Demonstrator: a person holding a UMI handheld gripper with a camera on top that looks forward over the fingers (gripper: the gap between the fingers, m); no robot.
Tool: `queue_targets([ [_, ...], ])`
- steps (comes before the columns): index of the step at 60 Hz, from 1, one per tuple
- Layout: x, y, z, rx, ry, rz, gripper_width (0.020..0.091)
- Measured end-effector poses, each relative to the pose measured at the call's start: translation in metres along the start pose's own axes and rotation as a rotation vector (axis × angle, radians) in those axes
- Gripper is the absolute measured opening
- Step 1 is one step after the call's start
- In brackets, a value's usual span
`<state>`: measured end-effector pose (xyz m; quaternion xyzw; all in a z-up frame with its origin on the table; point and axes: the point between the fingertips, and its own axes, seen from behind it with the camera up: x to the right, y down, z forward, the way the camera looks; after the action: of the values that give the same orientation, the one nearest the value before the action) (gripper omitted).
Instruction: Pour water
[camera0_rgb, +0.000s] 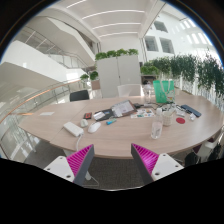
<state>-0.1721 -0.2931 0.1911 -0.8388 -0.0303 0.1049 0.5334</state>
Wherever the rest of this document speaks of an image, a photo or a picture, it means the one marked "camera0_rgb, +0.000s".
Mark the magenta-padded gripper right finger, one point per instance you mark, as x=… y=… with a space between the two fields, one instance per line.
x=156 y=166

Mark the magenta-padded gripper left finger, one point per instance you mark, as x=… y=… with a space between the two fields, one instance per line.
x=71 y=166

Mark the clear plastic water bottle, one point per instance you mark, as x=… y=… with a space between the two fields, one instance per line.
x=156 y=125

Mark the small white oval device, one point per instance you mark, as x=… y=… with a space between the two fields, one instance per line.
x=84 y=123

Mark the white computer mouse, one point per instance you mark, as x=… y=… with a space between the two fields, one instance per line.
x=94 y=127

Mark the white grid-pattern cup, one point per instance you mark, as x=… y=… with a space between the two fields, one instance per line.
x=167 y=119

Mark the flat round red coaster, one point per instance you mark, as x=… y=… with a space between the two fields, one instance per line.
x=180 y=120

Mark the colourful sticker sheet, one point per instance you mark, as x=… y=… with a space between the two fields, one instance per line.
x=142 y=113

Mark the white paper packet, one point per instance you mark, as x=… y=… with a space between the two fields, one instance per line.
x=180 y=113

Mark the white paper sheet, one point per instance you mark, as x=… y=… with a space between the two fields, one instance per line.
x=46 y=113

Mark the blue-green marker pen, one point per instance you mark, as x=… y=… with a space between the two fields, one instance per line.
x=111 y=121

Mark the white tissue pack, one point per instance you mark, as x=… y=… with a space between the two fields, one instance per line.
x=192 y=116

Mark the black flat case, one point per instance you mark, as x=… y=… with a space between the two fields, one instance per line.
x=106 y=113

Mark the black power adapter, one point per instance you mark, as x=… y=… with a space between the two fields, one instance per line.
x=137 y=105

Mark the dark blue keyboard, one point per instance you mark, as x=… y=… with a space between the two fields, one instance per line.
x=191 y=110

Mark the black chair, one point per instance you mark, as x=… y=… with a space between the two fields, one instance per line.
x=79 y=95

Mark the clear tumbler with lid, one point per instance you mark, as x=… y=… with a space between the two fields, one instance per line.
x=147 y=94

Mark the green cat-print tote bag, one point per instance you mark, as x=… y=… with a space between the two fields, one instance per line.
x=163 y=91

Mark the glass railing with wooden handrail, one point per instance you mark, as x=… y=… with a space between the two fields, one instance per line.
x=33 y=100

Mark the brown planter with bushes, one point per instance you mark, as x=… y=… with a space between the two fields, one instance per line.
x=94 y=80

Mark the white cabinet topped with plants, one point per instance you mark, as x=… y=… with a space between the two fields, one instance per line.
x=118 y=76

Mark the row of green hedge plants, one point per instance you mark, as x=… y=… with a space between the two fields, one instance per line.
x=186 y=71

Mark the ceiling light strips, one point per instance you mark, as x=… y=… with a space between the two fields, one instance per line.
x=113 y=24

